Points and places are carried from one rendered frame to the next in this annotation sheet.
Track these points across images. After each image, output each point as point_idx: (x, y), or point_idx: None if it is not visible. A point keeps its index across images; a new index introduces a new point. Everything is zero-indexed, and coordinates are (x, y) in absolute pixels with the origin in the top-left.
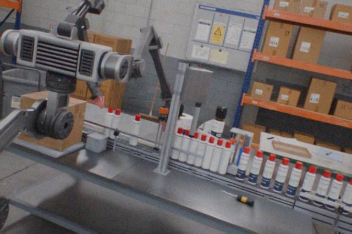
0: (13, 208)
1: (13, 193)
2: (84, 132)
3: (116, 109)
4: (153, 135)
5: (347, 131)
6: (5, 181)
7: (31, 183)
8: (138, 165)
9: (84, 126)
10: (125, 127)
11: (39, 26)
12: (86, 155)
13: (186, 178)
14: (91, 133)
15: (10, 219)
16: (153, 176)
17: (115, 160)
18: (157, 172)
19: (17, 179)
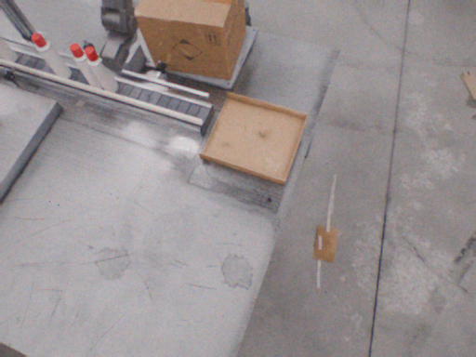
0: (297, 241)
1: (319, 282)
2: (152, 87)
3: (77, 45)
4: (15, 141)
5: None
6: (361, 331)
7: (312, 342)
8: (65, 40)
9: (165, 166)
10: (72, 214)
11: None
12: (140, 37)
13: (2, 32)
14: (134, 52)
15: (286, 211)
16: (49, 19)
17: (99, 40)
18: (40, 32)
19: (345, 349)
